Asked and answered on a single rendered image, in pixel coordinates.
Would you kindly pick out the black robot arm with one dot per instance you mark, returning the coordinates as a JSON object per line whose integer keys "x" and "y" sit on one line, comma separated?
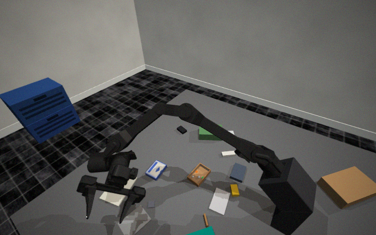
{"x": 101, "y": 161}

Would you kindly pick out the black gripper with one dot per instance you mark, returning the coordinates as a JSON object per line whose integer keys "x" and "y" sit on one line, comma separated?
{"x": 88, "y": 186}

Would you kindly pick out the yellow rectangular block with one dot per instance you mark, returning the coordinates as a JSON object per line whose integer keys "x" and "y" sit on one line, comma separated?
{"x": 234, "y": 190}

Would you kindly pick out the flat tan wooden box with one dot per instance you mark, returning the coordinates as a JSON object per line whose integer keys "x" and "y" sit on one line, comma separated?
{"x": 348, "y": 187}

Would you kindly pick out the wooden ball-in-hole puzzle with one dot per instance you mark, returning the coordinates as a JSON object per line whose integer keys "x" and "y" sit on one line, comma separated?
{"x": 199, "y": 174}

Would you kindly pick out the white rectangular block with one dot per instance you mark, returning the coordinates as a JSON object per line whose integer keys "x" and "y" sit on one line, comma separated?
{"x": 228, "y": 153}

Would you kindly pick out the green box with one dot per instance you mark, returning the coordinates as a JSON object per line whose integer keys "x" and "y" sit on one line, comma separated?
{"x": 205, "y": 135}

